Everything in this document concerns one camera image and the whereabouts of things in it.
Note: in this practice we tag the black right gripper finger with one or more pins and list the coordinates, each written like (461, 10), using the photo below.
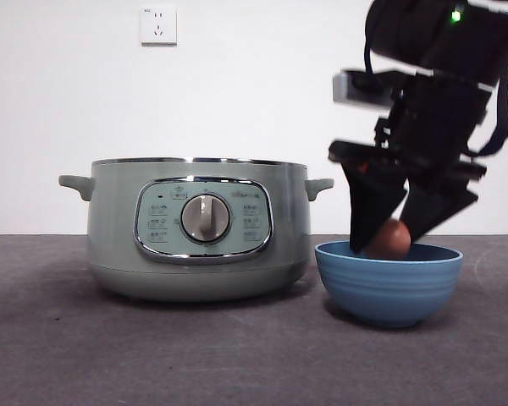
(370, 203)
(432, 207)

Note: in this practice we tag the brown egg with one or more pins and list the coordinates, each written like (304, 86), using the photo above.
(391, 242)

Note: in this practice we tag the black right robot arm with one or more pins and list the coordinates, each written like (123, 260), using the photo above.
(427, 29)

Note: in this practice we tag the pale green electric steamer pot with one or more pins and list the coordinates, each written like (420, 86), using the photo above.
(110, 220)

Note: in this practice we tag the blue ribbed bowl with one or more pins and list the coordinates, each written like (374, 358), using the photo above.
(387, 292)

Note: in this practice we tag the pale grey right wrist camera box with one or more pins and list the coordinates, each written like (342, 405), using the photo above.
(351, 91)

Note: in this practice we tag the white wall socket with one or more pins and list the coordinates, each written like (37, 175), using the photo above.
(158, 25)

